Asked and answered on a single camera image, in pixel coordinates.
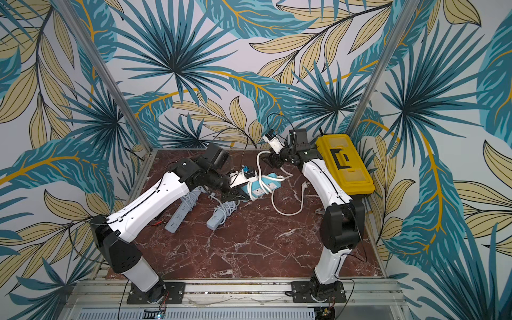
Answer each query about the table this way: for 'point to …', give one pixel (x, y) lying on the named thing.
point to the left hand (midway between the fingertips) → (245, 196)
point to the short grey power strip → (218, 216)
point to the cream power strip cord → (304, 184)
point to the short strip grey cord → (226, 207)
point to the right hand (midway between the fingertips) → (269, 152)
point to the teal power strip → (268, 182)
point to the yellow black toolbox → (340, 156)
